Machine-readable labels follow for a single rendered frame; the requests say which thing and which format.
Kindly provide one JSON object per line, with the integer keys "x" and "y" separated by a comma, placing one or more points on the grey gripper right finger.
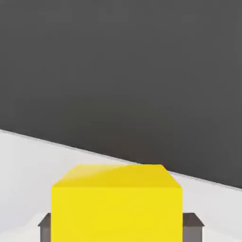
{"x": 191, "y": 228}

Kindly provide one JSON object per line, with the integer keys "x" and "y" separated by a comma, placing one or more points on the small yellow cube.
{"x": 116, "y": 208}

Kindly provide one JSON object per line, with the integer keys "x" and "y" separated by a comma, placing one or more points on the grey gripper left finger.
{"x": 46, "y": 229}

